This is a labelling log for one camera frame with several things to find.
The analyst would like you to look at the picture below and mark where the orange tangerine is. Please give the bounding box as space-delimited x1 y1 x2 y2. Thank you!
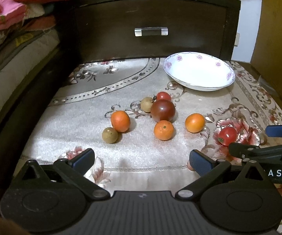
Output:
185 113 205 133
154 120 174 141
111 110 130 133

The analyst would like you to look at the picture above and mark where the brown longan front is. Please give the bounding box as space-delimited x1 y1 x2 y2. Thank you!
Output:
102 127 118 144

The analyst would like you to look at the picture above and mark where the brown longan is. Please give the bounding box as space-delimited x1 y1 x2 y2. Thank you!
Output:
102 127 118 144
140 97 154 113

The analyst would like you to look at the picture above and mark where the large dark red tomato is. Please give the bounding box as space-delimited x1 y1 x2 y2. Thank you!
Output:
151 99 175 122

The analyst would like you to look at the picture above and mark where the small red cherry tomato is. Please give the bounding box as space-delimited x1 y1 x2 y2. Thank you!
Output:
156 91 171 101

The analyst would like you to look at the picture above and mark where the brown longan back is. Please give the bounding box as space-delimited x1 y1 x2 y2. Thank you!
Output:
140 97 154 113

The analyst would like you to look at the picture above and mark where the floral beige table cloth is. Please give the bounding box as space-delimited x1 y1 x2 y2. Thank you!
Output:
14 57 282 234

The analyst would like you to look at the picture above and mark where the white floral plate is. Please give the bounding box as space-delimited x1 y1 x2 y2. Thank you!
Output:
163 52 236 92

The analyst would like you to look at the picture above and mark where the stack of folded bedding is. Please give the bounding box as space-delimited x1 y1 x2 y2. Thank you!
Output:
0 0 59 122

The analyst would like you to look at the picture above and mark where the dark wooden nightstand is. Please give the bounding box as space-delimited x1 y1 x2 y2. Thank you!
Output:
54 0 241 63

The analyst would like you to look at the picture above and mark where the silver drawer handle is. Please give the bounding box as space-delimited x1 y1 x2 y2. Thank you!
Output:
134 27 169 37

